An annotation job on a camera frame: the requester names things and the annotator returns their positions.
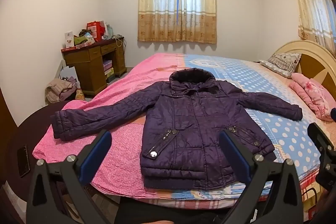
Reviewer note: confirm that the cream wooden headboard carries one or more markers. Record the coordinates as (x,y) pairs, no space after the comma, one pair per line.
(288,47)

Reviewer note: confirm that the red flat box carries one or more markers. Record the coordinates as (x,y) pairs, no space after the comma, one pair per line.
(68,49)

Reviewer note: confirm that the white paper bag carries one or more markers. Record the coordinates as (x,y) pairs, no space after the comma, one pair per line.
(68,74)

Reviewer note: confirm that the grey patterned pillow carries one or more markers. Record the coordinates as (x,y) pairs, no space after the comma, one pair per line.
(282,62)

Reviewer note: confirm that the red gift box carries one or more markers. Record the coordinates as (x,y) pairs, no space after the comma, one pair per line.
(95,28)

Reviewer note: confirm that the stack of flat boxes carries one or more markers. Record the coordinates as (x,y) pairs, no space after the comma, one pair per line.
(108,69)

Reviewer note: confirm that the brown wooden desk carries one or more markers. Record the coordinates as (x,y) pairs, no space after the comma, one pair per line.
(86,74)

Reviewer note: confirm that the purple quilted jacket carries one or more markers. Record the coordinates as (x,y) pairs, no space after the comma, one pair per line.
(189,129)

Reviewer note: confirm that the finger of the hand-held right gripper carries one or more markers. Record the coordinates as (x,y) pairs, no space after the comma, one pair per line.
(333,113)
(319,136)

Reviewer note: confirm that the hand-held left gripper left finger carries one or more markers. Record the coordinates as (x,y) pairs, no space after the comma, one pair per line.
(95,155)

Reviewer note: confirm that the green cloth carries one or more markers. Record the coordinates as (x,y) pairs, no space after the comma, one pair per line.
(81,40)

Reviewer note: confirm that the brown wooden door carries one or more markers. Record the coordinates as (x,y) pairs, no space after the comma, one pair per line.
(5,134)

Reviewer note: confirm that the purple garment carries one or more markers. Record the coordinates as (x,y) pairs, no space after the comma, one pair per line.
(72,81)

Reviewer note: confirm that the black phone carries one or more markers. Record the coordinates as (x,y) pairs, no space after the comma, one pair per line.
(24,161)

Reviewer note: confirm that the white printed carton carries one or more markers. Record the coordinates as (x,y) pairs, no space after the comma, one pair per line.
(69,39)

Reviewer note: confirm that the beige patterned side curtain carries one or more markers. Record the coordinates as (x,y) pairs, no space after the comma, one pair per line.
(309,3)

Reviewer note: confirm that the dark round table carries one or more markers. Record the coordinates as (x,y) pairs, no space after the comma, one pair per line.
(29,127)

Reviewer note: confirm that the pink folded blanket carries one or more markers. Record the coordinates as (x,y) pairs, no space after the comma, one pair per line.
(312,94)

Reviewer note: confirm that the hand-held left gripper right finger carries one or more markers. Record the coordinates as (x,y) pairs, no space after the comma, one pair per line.
(235,155)

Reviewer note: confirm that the pale teal bag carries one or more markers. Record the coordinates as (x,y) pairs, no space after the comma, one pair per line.
(110,30)

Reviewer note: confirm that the yellow printed bag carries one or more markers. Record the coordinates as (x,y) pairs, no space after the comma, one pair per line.
(79,95)

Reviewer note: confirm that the bed with pink-blue cover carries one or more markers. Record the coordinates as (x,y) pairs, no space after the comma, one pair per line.
(126,98)

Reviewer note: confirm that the beige patterned window curtain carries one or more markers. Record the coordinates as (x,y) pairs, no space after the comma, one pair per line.
(157,16)

